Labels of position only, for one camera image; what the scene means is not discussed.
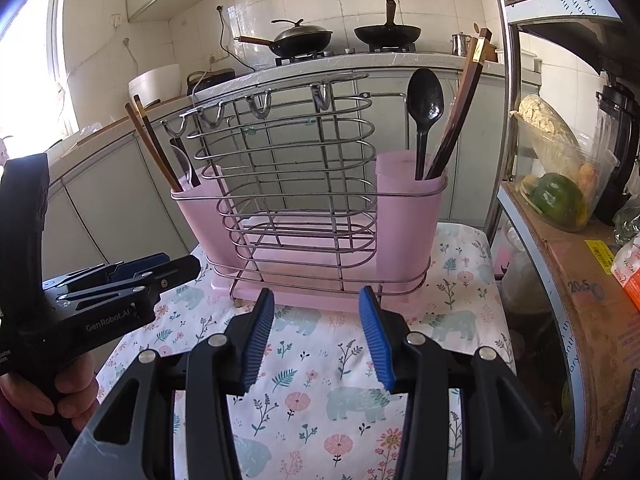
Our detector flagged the translucent plastic jug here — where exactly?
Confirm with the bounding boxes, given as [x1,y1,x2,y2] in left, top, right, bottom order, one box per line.
[500,250,551,316]

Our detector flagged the printed cardboard sheet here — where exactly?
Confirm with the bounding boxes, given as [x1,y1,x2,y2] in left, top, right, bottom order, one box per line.
[504,0,623,23]

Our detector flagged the dark wok with lid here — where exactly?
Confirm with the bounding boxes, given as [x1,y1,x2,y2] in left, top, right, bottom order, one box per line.
[234,19,334,58]

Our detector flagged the small metal spoon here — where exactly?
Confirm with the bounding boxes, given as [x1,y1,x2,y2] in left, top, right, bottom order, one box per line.
[170,145,193,188]

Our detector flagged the gas stove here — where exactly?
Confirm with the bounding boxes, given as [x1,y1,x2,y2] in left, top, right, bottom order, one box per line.
[274,44,417,66]

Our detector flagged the bagged green onions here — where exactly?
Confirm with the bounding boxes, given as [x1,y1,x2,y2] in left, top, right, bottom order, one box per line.
[612,195,640,246]

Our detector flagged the orange white packet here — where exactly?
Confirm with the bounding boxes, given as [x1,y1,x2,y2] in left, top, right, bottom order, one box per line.
[611,232,640,306]

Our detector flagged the clear plastic container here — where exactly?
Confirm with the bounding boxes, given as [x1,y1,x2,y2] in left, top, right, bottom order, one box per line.
[510,110,621,233]

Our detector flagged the black countertop appliance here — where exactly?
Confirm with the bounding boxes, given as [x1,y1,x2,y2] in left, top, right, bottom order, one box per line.
[186,68,236,96]

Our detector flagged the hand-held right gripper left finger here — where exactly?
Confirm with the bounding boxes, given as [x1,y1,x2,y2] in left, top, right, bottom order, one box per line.
[57,287,277,480]

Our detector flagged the yellow vegetable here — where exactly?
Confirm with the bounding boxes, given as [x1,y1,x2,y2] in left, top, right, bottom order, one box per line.
[577,162,598,198]

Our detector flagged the metal shelf rack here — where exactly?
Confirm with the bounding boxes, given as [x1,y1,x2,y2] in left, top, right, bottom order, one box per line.
[482,0,640,480]

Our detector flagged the black power cable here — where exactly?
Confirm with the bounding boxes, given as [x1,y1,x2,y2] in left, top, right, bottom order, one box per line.
[216,5,256,73]

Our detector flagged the brown cardboard shelf liner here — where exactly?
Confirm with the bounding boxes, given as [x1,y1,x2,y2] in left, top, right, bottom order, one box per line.
[500,182,640,480]

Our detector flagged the black wok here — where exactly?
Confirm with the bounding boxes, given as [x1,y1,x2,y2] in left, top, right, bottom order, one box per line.
[354,0,422,46]

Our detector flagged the person's left hand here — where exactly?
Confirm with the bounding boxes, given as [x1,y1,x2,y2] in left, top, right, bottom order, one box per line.
[0,355,101,431]

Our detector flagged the kitchen counter with cabinets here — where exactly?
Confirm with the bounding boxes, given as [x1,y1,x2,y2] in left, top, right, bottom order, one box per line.
[37,52,543,281]

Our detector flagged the black plastic spoon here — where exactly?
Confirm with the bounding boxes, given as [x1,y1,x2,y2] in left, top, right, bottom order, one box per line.
[406,67,446,181]

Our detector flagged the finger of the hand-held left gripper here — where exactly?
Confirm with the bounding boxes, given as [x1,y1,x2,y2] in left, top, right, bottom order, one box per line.
[57,255,201,311]
[62,253,171,288]

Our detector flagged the window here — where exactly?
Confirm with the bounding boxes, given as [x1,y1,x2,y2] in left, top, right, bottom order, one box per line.
[0,0,81,146]

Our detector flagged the floral printed cloth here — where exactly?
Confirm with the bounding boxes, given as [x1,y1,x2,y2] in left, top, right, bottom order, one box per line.
[95,220,516,480]

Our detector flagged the pink wire utensil rack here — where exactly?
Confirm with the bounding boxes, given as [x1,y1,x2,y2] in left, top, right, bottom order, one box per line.
[161,72,448,318]

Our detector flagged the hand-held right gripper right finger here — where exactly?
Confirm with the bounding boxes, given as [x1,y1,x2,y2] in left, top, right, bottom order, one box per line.
[358,285,581,480]

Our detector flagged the green bell pepper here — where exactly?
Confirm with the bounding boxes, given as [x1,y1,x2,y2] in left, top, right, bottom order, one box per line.
[531,172,586,221]

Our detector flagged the white rice cooker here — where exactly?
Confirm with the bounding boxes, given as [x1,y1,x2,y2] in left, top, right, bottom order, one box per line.
[128,63,182,111]

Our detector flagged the black blender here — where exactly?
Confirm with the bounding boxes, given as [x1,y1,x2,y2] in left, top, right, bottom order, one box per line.
[592,72,640,226]

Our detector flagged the napa cabbage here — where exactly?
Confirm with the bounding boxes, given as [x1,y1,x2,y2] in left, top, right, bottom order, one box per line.
[517,95,583,171]

